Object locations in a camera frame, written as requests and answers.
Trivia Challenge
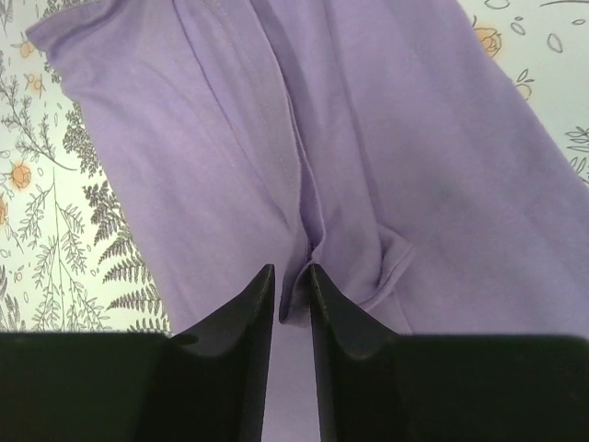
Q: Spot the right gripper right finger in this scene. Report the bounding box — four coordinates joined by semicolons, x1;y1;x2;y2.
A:
308;265;588;441

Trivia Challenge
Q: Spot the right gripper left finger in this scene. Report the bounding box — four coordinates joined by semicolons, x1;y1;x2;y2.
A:
1;265;275;441

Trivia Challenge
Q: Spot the purple t shirt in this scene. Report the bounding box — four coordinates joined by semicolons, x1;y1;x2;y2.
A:
28;1;588;441

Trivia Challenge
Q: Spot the floral table mat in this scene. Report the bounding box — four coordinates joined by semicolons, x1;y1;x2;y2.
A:
1;1;170;333

